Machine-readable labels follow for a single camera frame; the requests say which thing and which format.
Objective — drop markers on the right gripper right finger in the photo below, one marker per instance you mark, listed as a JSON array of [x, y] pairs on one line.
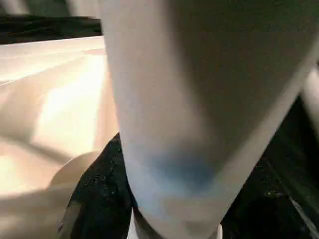
[[261, 211]]

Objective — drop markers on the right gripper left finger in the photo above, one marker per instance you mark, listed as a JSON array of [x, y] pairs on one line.
[[102, 194]]

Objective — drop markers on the white plastic table top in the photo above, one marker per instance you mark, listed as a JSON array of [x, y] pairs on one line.
[[49, 99]]

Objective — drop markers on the white plastic table leg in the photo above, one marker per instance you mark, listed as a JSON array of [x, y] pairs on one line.
[[312, 94], [199, 74]]

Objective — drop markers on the black mat cover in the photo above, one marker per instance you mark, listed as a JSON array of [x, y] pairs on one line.
[[299, 154]]

